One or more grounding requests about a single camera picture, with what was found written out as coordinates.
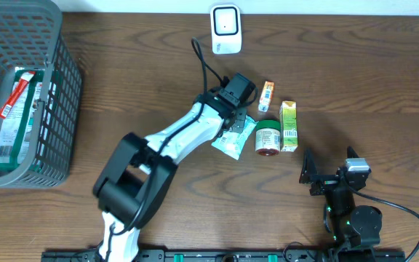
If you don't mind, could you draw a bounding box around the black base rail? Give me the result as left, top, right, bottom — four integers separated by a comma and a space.
41, 249, 405, 262

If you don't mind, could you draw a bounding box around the grey plastic mesh basket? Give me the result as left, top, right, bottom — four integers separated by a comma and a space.
0, 1, 83, 188

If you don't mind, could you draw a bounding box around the green white barcode packet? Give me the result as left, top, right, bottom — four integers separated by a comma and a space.
0, 70, 44, 171

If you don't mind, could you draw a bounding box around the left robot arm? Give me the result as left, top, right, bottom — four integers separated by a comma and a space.
93, 91, 250, 261

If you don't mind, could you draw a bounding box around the orange tissue packet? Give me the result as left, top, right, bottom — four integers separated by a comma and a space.
258, 81, 275, 112

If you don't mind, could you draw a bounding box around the green lid spice jar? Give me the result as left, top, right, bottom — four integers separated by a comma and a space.
255, 120, 281, 156

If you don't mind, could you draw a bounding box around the white barcode scanner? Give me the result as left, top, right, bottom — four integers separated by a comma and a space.
210, 4, 242, 55

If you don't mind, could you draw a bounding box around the red white snack packet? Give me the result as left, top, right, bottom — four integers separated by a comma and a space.
0, 71, 36, 119

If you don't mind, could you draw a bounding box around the white teal snack packet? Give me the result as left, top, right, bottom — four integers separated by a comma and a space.
212, 116, 257, 160

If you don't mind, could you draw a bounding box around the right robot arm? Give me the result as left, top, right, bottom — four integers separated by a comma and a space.
299, 147, 382, 261

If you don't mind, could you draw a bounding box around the green juice carton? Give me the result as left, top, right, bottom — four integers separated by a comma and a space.
279, 100, 298, 152

